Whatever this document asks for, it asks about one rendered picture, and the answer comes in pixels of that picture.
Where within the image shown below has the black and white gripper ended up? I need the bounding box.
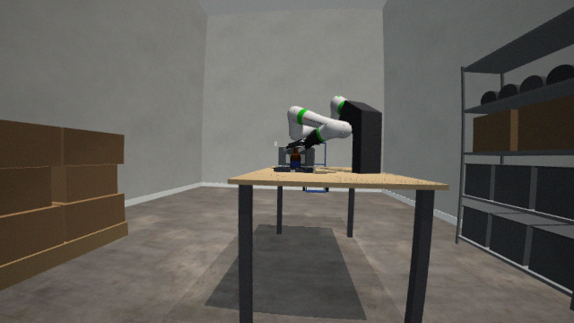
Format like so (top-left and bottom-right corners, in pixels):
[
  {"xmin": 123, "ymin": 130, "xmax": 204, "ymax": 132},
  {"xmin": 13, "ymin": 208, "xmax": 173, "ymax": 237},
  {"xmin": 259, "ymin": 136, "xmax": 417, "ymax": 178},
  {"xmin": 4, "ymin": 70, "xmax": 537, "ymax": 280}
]
[{"xmin": 283, "ymin": 135, "xmax": 315, "ymax": 153}]

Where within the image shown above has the brown bottle with blue label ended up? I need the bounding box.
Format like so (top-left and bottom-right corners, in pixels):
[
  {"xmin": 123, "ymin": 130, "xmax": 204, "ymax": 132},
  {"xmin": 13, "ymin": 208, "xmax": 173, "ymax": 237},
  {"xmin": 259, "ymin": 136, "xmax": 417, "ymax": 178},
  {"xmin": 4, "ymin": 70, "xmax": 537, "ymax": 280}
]
[{"xmin": 290, "ymin": 148, "xmax": 300, "ymax": 169}]

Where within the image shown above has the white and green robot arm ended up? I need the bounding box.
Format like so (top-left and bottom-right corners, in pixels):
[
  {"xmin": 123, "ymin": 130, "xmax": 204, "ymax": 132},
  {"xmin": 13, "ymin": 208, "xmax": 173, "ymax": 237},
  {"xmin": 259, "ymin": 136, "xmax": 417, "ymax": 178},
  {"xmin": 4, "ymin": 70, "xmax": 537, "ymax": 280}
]
[{"xmin": 287, "ymin": 96, "xmax": 352, "ymax": 145}]

